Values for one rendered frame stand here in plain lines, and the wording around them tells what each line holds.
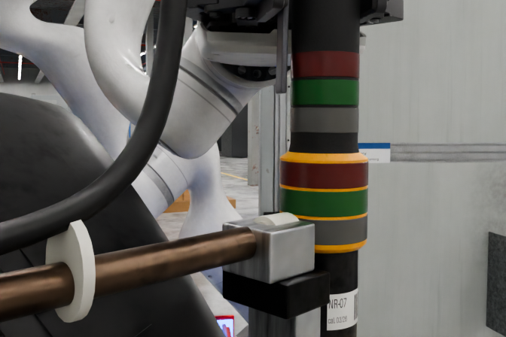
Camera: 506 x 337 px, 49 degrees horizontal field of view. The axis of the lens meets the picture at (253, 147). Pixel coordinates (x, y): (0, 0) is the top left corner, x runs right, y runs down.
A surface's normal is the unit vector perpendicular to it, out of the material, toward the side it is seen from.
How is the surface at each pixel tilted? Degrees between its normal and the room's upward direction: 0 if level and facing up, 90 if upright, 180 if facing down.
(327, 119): 90
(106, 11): 77
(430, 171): 90
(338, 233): 90
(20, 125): 37
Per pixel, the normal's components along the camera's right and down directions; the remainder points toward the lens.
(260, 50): 0.13, 0.70
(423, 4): 0.19, 0.07
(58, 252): -0.69, 0.04
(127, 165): 0.28, -0.34
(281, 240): 0.72, 0.04
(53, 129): 0.53, -0.80
